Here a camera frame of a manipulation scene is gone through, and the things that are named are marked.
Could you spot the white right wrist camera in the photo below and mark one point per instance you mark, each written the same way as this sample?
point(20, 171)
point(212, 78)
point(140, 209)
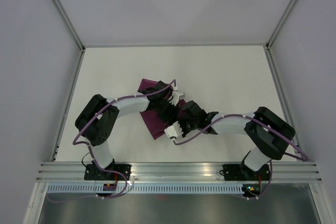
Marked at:
point(174, 131)

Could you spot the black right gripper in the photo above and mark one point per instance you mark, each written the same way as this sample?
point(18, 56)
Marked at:
point(185, 132)

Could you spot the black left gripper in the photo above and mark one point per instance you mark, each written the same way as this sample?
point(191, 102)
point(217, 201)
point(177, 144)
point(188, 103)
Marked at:
point(170, 117)

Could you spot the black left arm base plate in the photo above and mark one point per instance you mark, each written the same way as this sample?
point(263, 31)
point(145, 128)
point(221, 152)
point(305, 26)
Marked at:
point(94, 173)

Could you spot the aluminium frame post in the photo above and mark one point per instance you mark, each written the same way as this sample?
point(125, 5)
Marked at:
point(67, 22)
point(284, 17)

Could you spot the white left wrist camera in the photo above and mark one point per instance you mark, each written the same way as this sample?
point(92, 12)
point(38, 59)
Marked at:
point(176, 96)

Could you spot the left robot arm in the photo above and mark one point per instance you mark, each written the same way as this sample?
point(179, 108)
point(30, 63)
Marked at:
point(96, 121)

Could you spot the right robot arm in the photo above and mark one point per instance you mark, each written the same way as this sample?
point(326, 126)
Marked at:
point(268, 132)

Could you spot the purple cloth napkin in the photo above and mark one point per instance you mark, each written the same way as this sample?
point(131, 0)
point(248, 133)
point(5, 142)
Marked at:
point(156, 129)

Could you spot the white slotted cable duct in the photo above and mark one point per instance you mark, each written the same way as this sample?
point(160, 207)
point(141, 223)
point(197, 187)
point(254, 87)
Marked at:
point(147, 188)

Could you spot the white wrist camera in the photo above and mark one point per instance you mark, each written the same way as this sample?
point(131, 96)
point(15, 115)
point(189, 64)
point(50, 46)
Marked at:
point(174, 131)
point(176, 96)

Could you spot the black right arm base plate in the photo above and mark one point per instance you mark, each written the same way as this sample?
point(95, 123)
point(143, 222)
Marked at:
point(235, 172)

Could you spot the aluminium frame rail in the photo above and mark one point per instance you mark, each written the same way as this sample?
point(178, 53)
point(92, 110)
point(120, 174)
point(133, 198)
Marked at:
point(283, 172)

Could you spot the left aluminium frame post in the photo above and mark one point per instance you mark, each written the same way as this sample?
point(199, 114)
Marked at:
point(67, 22)

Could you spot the right aluminium frame post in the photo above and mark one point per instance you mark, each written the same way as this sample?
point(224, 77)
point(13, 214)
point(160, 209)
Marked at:
point(284, 17)

